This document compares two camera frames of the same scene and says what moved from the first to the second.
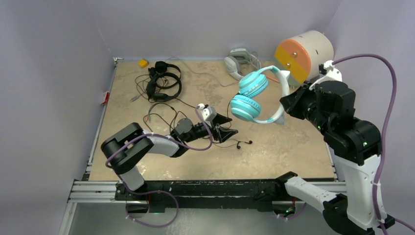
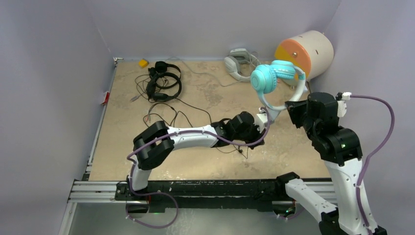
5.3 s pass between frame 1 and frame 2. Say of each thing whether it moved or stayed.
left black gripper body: moved
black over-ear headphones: stayed
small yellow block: stayed
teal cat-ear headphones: moved
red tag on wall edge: stayed
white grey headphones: stayed
